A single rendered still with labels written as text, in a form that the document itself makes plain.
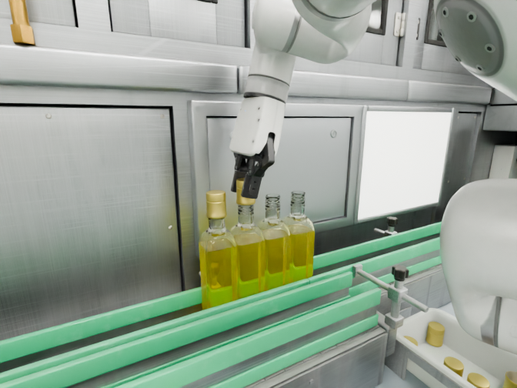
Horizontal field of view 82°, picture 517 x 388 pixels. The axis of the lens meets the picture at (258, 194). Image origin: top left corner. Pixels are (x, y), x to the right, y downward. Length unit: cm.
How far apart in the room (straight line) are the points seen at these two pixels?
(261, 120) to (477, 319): 37
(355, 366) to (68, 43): 76
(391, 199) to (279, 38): 69
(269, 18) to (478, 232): 35
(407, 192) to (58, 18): 99
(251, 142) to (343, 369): 44
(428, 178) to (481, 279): 90
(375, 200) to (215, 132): 55
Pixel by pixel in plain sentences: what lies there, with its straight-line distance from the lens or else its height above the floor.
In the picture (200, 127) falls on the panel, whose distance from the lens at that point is 63.
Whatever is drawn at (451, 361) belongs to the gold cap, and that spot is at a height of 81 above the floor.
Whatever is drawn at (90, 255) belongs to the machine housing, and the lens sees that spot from 69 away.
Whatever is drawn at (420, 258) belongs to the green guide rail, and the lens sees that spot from 92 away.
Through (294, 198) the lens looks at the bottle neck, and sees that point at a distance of 59.
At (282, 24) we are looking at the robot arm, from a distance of 47.
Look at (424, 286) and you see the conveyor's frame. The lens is 95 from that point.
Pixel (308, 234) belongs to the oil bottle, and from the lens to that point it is 61.
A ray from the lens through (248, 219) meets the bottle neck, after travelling 55.
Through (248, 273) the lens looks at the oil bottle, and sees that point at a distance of 57.
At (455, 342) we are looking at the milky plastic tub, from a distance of 88.
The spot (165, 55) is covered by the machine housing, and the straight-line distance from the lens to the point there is 65.
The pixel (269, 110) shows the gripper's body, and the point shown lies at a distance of 50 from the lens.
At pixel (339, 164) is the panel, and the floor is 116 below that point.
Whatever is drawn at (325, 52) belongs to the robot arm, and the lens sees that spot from 49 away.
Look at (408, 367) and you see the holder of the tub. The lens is 78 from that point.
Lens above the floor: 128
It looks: 14 degrees down
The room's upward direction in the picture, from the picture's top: straight up
